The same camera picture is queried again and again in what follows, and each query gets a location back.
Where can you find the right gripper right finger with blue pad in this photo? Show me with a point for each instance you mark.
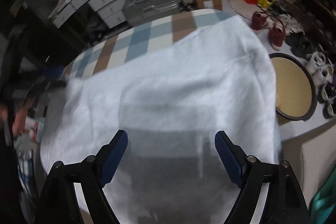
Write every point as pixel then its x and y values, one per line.
pixel 284 203

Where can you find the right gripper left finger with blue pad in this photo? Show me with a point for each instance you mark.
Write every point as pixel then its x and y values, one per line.
pixel 58 202

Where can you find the light grey hoodie sweatshirt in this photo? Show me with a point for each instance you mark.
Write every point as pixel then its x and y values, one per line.
pixel 171 103

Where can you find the teal garment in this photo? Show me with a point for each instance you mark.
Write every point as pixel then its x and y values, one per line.
pixel 323 202

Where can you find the round beige stool black rim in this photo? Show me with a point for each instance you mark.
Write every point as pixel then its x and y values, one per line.
pixel 296 96

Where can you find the red shoe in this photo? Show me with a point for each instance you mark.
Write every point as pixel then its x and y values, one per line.
pixel 259 21
pixel 276 36

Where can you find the plaid blue brown bedsheet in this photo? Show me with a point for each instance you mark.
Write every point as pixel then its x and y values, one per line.
pixel 141 40

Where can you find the silver suitcase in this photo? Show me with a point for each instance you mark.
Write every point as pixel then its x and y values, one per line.
pixel 138 12

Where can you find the white drawer cabinet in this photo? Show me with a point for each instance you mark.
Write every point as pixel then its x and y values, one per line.
pixel 110 11

